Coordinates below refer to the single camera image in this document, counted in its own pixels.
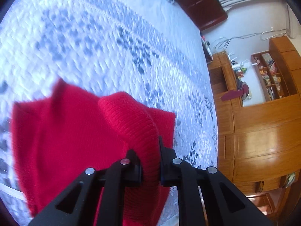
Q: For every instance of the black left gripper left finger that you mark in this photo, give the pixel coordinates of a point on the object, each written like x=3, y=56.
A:
x=95, y=197

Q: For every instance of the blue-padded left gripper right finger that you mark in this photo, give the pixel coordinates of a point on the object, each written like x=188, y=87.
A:
x=206, y=197

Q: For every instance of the red knitted sweater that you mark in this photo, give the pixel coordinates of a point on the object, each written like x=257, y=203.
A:
x=56, y=138

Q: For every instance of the wooden cabinet desk unit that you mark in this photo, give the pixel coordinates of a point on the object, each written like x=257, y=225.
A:
x=259, y=145

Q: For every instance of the dark red hanging cloth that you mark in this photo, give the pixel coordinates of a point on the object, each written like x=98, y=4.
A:
x=232, y=94

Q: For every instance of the wooden bookshelf with books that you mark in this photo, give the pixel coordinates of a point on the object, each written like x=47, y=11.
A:
x=270, y=76

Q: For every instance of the grey quilted floral bedspread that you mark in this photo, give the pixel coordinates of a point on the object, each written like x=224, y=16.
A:
x=147, y=48

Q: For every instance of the dark wooden headboard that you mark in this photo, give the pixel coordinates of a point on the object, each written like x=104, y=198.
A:
x=204, y=13

